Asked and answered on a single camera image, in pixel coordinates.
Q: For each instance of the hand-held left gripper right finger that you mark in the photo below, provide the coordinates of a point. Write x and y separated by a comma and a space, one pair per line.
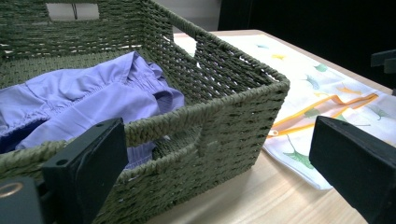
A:
358, 161

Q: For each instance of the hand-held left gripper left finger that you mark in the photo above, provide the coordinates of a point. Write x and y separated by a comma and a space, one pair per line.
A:
84, 168

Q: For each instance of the purple garment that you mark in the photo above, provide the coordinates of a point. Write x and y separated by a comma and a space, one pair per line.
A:
93, 102

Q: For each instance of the white leaf-print cloth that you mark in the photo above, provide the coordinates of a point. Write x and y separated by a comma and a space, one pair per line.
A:
311, 102

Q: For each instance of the green woven basket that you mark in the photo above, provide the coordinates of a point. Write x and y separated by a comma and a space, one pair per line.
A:
233, 124

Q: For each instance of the black stand part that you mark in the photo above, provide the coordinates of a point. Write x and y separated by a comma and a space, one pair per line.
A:
384, 60

